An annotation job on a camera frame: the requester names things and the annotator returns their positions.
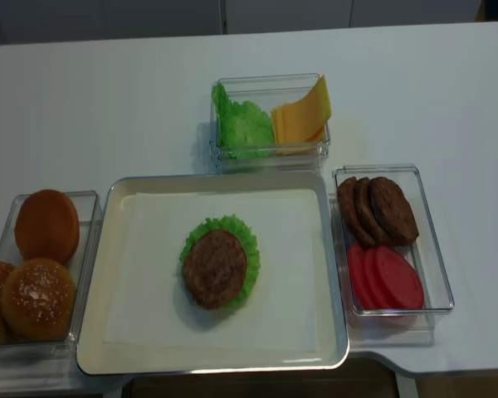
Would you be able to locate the green lettuce leaf on tray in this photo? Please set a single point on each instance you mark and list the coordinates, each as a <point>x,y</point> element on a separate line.
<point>241,231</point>

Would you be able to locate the white paper tray liner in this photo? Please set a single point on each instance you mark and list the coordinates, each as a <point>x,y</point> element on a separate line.
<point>151,305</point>

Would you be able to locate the brown meat patty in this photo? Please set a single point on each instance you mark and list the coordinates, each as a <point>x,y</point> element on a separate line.
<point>392,211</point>
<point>214,270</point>
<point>345,196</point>
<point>365,213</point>

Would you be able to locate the clear patty tomato container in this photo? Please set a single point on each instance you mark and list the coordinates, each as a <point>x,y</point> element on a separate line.
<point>423,255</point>

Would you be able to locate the clear bun container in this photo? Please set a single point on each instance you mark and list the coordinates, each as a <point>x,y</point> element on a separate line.
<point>90,214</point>

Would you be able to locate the plain brown bun bottom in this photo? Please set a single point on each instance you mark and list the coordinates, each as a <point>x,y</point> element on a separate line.
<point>47,226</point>

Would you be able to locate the red tomato slice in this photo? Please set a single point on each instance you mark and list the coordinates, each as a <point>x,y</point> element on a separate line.
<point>399,281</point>
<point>377,294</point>
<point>358,281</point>

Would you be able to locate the white rectangular serving tray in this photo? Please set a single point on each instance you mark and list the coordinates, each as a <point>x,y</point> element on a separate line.
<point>96,356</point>

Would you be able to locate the red tomato slice back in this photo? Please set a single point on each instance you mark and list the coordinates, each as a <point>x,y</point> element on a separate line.
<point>358,281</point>

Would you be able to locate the clear lettuce cheese container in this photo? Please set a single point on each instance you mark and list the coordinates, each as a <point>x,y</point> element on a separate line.
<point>267,92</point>

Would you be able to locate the green lettuce leaves in container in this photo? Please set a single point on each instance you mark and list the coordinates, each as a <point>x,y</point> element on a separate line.
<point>245,129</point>

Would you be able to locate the brown meat patty front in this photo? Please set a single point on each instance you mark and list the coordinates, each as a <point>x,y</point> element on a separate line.
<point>392,211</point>

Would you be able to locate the red tomato slice front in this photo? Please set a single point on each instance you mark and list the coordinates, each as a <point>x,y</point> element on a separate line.
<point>399,281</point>

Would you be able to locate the yellow cheese slices stack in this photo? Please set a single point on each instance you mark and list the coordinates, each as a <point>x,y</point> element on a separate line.
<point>298,125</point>

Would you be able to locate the sesame bun top front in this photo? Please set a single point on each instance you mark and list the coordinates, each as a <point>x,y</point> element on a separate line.
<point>38,300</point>

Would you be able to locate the red tomato slice middle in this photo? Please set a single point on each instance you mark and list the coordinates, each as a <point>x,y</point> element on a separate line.
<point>377,294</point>

